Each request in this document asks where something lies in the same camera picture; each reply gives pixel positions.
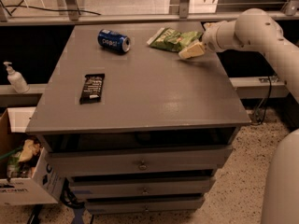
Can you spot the metal window frame rail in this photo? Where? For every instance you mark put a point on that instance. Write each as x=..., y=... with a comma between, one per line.
x=87, y=11

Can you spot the green jalapeno chip bag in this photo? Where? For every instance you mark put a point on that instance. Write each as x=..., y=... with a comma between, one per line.
x=170, y=39

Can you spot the cardboard box with items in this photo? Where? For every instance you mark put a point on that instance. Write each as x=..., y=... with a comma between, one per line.
x=25, y=175

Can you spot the grey drawer cabinet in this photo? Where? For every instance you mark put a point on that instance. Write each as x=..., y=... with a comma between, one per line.
x=154, y=142

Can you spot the blue Pepsi can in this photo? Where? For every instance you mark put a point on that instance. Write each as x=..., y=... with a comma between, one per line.
x=113, y=40

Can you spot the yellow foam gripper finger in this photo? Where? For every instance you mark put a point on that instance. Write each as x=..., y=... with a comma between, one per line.
x=195, y=49

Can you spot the black snack bar wrapper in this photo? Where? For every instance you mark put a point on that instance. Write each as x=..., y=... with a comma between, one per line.
x=92, y=89

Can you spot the white pump bottle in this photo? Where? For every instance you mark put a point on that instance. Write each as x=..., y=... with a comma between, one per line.
x=16, y=79

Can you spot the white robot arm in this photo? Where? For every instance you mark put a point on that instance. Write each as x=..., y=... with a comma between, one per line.
x=255, y=30

